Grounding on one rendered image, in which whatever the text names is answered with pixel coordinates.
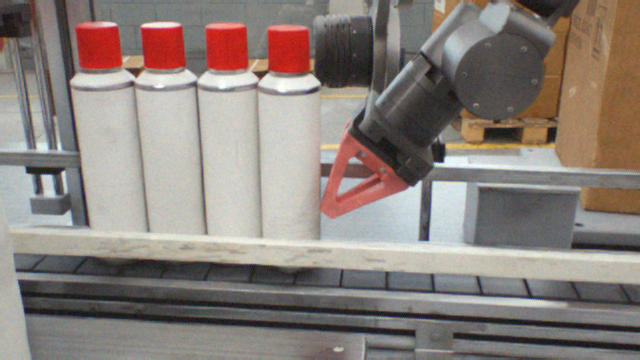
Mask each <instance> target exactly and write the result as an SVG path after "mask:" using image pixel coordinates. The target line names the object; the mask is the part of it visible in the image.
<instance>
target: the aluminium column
mask: <svg viewBox="0 0 640 360"><path fill-rule="evenodd" d="M39 7H40V14H41V18H42V22H43V28H44V35H45V43H46V50H47V57H48V65H49V72H50V79H51V86H52V93H53V100H54V101H55V108H56V115H57V122H58V130H59V137H60V143H61V151H79V148H78V142H77V134H76V125H75V116H74V108H72V99H71V90H70V84H69V82H70V80H69V71H68V63H67V53H66V45H65V35H64V27H63V19H62V10H60V1H59V0H39ZM66 9H67V18H68V27H69V35H70V45H71V53H72V63H73V72H75V75H76V74H77V73H79V72H80V71H81V70H82V68H81V67H80V66H79V53H78V45H77V42H76V37H75V26H76V25H79V24H83V23H94V22H103V17H102V7H101V0H66ZM64 173H65V180H66V187H67V191H69V192H70V199H71V206H72V207H71V209H70V215H71V223H72V226H88V227H89V219H88V211H87V204H86V195H85V188H84V181H83V172H82V168H65V170H64Z"/></svg>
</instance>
